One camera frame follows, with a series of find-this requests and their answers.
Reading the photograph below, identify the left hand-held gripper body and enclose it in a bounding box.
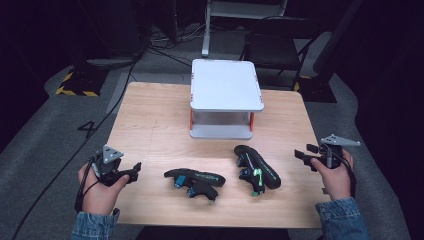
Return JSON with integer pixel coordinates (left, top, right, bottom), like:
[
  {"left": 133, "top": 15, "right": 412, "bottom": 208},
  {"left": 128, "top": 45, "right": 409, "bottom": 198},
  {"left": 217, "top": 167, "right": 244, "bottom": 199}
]
[{"left": 90, "top": 144, "right": 132, "bottom": 187}]

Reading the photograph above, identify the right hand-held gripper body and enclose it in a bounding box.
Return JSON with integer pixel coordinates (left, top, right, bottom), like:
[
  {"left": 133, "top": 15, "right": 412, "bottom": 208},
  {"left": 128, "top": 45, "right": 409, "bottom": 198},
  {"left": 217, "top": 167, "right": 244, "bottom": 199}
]
[{"left": 318, "top": 133, "right": 362, "bottom": 170}]

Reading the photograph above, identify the black sandal with green strap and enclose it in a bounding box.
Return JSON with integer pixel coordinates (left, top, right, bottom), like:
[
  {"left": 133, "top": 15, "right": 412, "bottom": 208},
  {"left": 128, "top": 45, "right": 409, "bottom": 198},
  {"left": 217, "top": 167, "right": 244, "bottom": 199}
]
[{"left": 233, "top": 144, "right": 282, "bottom": 197}]

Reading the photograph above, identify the black sandal with blue strap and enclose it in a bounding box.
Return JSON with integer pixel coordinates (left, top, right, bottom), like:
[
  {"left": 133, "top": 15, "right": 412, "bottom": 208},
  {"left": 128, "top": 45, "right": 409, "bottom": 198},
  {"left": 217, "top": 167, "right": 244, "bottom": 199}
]
[{"left": 163, "top": 167, "right": 227, "bottom": 204}]

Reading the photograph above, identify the white two-tier shelf rack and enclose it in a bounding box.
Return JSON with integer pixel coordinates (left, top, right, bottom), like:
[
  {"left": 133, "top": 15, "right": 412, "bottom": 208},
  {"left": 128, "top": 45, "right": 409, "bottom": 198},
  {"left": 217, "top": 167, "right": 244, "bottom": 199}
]
[{"left": 188, "top": 58, "right": 265, "bottom": 140}]

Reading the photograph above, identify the person's right hand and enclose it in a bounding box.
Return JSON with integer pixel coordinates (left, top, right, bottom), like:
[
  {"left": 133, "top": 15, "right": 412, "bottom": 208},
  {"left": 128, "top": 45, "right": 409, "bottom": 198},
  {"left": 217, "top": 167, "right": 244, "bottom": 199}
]
[{"left": 310, "top": 148, "right": 355, "bottom": 202}]

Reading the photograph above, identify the person's left hand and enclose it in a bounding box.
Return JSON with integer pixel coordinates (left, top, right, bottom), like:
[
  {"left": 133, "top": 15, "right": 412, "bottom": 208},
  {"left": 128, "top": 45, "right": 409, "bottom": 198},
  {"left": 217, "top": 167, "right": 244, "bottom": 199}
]
[{"left": 77, "top": 160, "right": 131, "bottom": 216}]

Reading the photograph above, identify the person's left denim sleeve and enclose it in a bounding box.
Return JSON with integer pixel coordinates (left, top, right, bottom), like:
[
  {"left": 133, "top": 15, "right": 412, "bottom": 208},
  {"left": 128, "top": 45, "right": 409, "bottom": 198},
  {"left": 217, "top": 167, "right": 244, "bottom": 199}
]
[{"left": 70, "top": 208, "right": 121, "bottom": 240}]

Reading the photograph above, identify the person's denim sleeve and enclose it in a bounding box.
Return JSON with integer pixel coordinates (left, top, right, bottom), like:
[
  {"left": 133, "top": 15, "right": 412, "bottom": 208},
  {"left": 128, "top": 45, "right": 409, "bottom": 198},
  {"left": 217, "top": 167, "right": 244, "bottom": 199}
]
[
  {"left": 314, "top": 197, "right": 371, "bottom": 240},
  {"left": 70, "top": 208, "right": 121, "bottom": 240}
]

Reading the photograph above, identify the person's right denim sleeve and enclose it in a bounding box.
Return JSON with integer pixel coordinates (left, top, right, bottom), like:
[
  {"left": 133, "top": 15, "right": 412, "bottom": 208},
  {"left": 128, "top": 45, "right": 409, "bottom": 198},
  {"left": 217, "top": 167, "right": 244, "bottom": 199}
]
[{"left": 314, "top": 197, "right": 371, "bottom": 240}]

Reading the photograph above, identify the black folding chair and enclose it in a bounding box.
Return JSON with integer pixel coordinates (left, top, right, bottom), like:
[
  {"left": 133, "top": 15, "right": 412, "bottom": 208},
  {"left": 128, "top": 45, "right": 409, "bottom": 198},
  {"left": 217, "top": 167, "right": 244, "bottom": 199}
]
[{"left": 239, "top": 16, "right": 323, "bottom": 92}]

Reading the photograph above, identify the dark slanted stand pole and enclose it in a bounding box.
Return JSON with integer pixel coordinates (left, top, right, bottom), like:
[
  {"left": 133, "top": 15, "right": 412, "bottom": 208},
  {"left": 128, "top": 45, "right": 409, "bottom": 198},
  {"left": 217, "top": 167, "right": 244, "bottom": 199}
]
[{"left": 312, "top": 0, "right": 364, "bottom": 75}]

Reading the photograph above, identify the white metal stand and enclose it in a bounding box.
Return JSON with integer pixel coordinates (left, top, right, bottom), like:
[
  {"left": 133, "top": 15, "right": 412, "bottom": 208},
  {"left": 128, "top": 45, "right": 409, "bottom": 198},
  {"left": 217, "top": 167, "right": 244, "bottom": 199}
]
[{"left": 201, "top": 0, "right": 289, "bottom": 58}]

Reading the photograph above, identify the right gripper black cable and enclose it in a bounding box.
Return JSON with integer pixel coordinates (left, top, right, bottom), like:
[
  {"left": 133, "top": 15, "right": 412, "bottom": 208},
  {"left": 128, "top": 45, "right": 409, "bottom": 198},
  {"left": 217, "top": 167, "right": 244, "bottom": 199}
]
[{"left": 338, "top": 151, "right": 358, "bottom": 198}]

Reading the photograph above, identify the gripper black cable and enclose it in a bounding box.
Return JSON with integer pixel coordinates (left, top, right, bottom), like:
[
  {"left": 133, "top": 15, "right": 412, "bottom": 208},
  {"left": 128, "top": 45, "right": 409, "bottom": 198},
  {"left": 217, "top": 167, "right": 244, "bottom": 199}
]
[
  {"left": 74, "top": 155, "right": 101, "bottom": 213},
  {"left": 338, "top": 151, "right": 358, "bottom": 198}
]

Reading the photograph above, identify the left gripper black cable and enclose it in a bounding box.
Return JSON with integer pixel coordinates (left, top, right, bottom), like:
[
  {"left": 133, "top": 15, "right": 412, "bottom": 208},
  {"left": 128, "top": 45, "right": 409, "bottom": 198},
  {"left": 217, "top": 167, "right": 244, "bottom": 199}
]
[{"left": 74, "top": 155, "right": 101, "bottom": 213}]

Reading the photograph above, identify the black floor cable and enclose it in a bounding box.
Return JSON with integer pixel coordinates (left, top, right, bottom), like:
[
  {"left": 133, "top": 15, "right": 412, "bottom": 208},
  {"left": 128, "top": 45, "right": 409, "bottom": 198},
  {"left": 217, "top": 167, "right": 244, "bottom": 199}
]
[{"left": 11, "top": 49, "right": 148, "bottom": 240}]

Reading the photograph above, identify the black yellow striped base plate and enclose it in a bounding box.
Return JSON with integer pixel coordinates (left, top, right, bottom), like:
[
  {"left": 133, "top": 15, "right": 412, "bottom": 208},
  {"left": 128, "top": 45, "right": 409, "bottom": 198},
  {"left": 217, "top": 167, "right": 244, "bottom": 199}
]
[{"left": 54, "top": 68, "right": 109, "bottom": 98}]

